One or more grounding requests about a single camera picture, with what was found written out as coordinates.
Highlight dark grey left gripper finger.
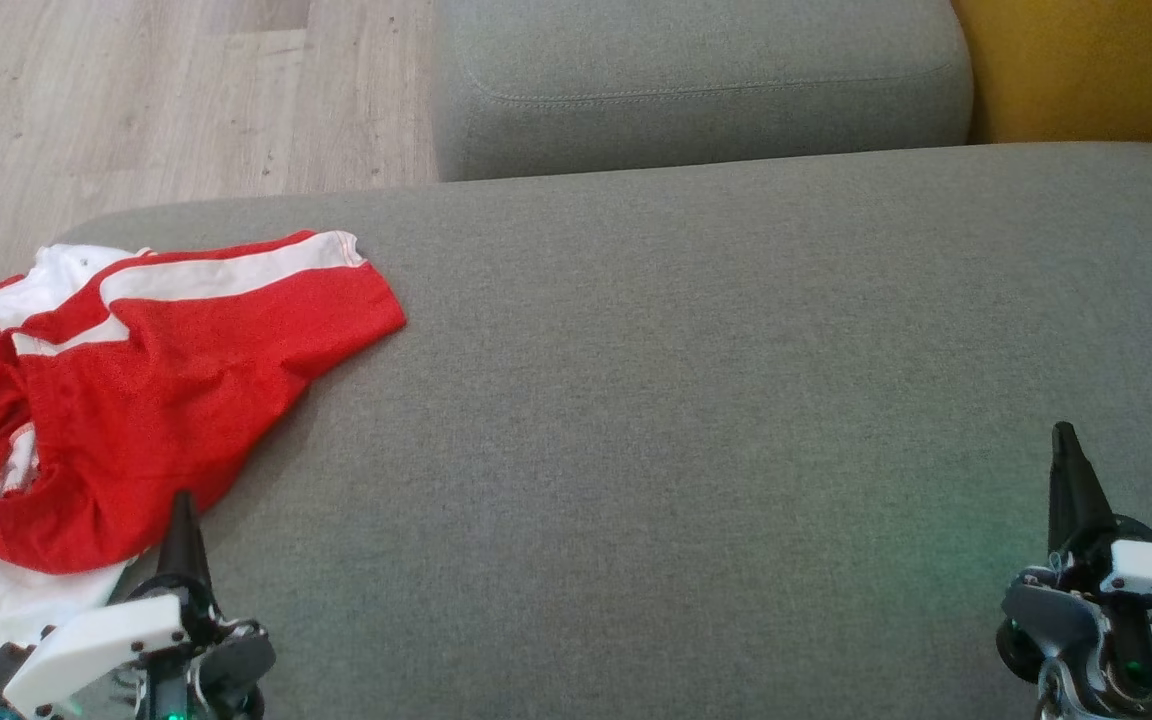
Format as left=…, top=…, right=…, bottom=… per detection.
left=156, top=489, right=214, bottom=603

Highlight red shorts with white stripe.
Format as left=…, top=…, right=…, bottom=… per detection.
left=14, top=230, right=408, bottom=577

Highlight small grey sofa cushion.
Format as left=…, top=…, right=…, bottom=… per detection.
left=431, top=0, right=975, bottom=183

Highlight white and dark left gripper body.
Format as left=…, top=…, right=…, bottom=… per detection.
left=0, top=576, right=278, bottom=720

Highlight large grey ottoman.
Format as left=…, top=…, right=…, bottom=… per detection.
left=0, top=142, right=1152, bottom=720

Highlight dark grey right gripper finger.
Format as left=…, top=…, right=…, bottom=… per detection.
left=1047, top=421, right=1119, bottom=562

